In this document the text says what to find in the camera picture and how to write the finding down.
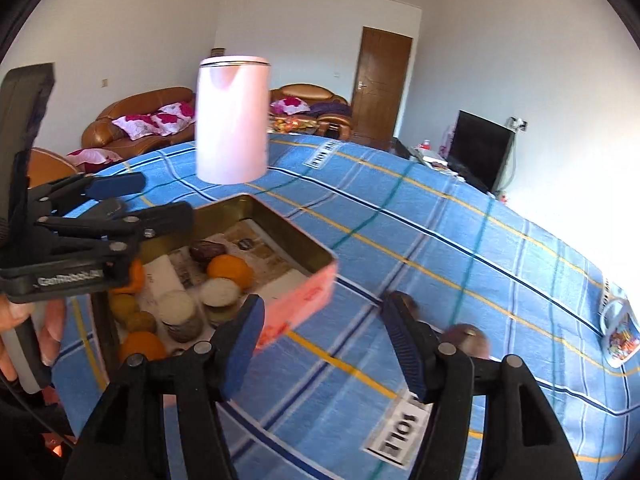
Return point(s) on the floral pink cushion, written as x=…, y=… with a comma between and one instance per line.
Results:
x=290, y=106
x=172, y=116
x=135, y=125

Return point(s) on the white wall socket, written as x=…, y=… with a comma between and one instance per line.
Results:
x=520, y=124

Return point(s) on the white printed mug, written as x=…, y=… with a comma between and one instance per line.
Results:
x=620, y=335

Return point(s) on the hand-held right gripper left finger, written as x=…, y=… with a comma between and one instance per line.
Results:
x=245, y=340

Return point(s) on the printed paper sheet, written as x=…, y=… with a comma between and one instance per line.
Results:
x=270, y=260

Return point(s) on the pink electric kettle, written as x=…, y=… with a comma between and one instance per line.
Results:
x=232, y=120

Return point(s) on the long brown leather sofa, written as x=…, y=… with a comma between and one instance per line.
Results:
x=140, y=102

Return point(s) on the small brown leather sofa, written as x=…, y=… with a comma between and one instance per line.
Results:
x=310, y=92

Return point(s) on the small dark round fruit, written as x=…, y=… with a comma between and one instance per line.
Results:
x=411, y=304

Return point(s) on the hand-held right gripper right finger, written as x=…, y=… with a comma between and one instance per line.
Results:
x=405, y=345

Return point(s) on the brown wooden door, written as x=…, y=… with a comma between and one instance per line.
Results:
x=381, y=85

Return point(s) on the black television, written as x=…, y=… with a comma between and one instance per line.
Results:
x=480, y=147

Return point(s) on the layered round cake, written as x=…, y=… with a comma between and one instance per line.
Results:
x=220, y=292
x=177, y=310

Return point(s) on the colourful snack packets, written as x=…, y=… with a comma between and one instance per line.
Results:
x=292, y=122

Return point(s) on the person's left hand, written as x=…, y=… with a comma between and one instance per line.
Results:
x=52, y=330

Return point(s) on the purple blanket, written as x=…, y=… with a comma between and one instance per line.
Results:
x=330, y=110

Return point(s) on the small yellow round fruit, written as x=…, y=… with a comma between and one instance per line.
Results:
x=122, y=305

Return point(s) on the blue plaid tablecloth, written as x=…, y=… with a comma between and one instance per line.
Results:
x=450, y=240

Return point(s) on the pink tin box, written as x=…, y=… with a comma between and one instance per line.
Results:
x=300, y=295

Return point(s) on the dark brown date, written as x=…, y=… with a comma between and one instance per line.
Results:
x=202, y=250

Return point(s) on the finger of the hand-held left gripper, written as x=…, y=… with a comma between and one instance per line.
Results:
x=165, y=220
x=115, y=184

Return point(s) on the orange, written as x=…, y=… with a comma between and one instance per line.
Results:
x=141, y=346
x=134, y=280
x=230, y=270

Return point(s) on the purple passion fruit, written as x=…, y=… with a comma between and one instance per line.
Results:
x=470, y=341

